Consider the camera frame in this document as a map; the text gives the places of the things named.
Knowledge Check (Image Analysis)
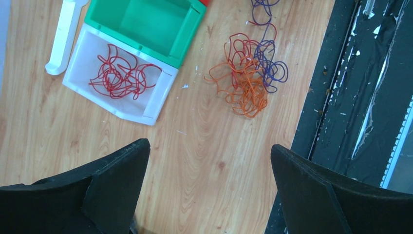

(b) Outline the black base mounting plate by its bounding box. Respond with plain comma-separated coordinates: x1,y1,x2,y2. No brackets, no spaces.
265,0,413,234

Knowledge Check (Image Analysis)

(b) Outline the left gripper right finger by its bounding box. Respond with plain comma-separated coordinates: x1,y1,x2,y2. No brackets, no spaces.
271,144,413,234

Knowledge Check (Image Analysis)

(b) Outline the red plastic bin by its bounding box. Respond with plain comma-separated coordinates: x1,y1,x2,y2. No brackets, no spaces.
198,0,210,7

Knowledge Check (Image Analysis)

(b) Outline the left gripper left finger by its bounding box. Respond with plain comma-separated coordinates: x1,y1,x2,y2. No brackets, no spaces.
0,138,150,234

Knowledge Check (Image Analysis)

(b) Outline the white plastic bin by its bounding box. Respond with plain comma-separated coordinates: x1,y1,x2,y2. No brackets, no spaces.
62,24,178,126

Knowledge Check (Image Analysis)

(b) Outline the green plastic bin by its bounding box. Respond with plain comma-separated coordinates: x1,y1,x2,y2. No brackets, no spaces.
84,0,207,69

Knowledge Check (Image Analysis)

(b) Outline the white garment rack stand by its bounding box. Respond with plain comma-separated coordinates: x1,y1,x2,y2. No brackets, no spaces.
45,0,89,76

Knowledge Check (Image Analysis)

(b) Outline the red purple wire bundle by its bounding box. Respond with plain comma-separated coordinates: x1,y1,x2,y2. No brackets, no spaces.
204,0,290,119

